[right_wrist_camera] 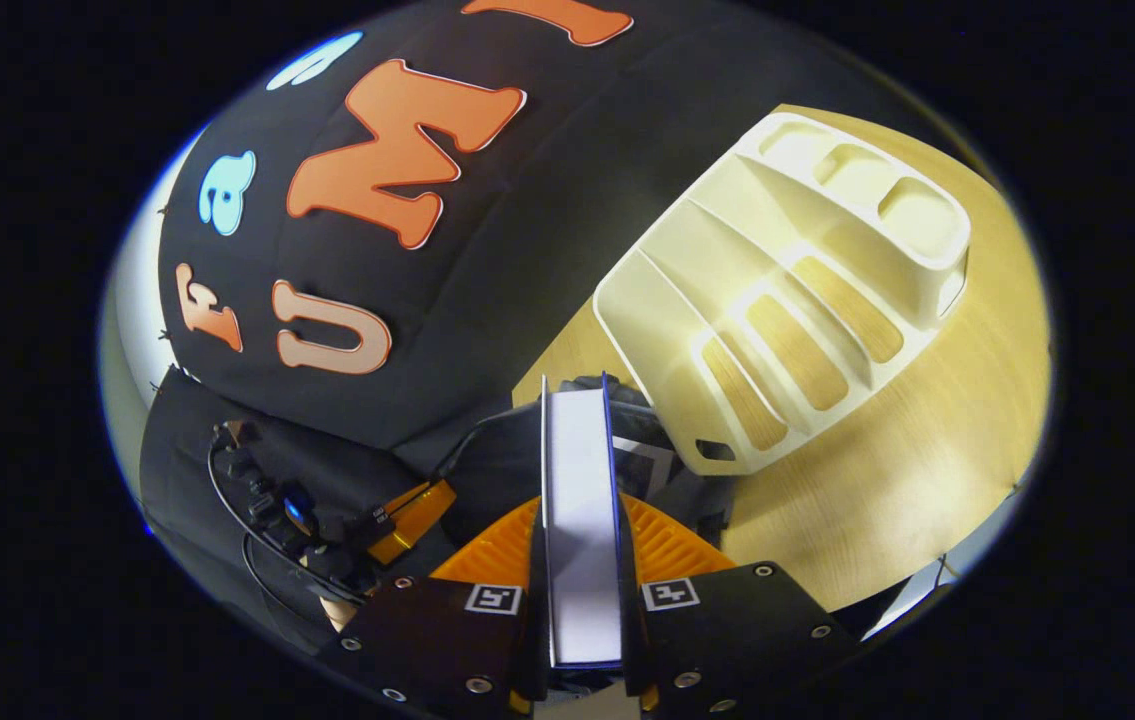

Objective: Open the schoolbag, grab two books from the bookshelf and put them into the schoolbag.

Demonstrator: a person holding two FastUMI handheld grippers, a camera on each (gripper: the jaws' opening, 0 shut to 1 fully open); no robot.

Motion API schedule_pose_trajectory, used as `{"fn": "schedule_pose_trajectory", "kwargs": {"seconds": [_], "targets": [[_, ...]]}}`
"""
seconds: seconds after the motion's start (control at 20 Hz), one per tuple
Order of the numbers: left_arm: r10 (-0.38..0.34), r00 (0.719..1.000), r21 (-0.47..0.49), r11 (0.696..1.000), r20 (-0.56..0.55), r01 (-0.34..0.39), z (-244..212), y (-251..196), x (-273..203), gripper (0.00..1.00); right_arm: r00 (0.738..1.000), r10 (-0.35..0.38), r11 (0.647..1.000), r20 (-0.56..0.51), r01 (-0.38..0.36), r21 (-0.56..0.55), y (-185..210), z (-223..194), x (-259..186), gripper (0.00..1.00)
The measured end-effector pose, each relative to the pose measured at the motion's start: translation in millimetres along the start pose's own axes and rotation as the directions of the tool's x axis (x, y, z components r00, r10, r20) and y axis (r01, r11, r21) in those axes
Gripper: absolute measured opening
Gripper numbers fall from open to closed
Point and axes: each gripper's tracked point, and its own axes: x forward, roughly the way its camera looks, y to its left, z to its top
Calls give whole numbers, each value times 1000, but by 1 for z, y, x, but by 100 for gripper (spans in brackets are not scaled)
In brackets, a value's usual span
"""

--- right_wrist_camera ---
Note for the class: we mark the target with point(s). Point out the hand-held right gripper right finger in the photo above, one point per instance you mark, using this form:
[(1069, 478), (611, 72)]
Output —
[(727, 630)]

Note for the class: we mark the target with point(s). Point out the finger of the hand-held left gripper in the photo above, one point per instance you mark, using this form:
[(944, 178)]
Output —
[(417, 520)]

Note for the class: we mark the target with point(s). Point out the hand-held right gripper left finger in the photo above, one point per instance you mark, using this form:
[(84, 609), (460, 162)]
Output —
[(447, 640)]

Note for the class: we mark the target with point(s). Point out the grey fabric schoolbag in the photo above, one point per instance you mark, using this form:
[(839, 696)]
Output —
[(497, 460)]

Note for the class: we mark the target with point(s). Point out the blue cover book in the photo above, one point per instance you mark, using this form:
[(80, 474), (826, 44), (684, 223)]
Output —
[(582, 520)]

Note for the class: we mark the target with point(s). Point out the white plastic bookshelf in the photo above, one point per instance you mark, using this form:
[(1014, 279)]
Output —
[(747, 250)]

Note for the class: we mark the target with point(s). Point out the black backdrop cloth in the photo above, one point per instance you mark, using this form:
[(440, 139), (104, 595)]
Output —
[(547, 260)]

